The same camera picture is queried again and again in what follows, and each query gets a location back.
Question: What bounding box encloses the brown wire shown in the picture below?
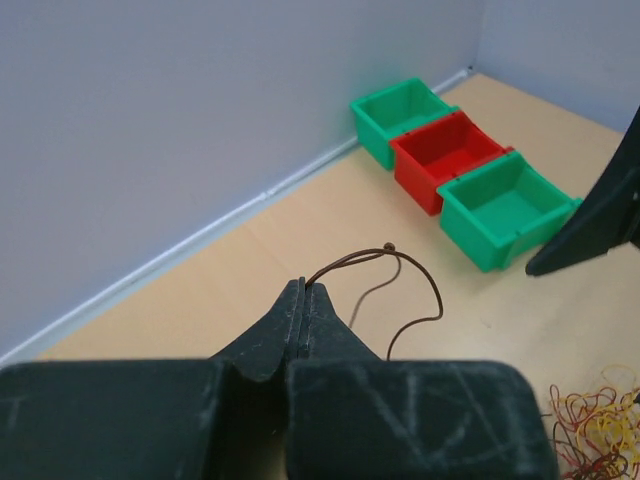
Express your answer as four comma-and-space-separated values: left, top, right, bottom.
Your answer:
305, 241, 445, 361

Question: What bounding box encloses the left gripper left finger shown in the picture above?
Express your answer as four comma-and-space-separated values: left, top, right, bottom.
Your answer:
0, 277, 307, 480

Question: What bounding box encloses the near green plastic bin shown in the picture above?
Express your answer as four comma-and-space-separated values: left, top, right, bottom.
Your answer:
438, 151, 582, 272

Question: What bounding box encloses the aluminium table edge frame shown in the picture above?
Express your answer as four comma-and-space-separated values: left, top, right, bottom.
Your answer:
1, 60, 468, 361

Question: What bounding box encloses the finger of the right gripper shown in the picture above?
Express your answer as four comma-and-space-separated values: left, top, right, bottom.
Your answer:
525, 115, 639, 276

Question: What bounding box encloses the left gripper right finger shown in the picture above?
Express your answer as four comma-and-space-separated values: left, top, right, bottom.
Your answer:
286, 284, 559, 479

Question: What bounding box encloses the red plastic bin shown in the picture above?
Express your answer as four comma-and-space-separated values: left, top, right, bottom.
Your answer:
390, 110, 514, 216

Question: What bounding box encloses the red wire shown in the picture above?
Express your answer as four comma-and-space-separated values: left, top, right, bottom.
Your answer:
547, 382, 640, 480

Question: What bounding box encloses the green plastic bin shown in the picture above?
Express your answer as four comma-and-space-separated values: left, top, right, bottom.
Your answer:
350, 78, 459, 171
438, 151, 582, 272

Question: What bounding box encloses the far green plastic bin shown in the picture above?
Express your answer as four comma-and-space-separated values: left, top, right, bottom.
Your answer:
350, 78, 459, 171

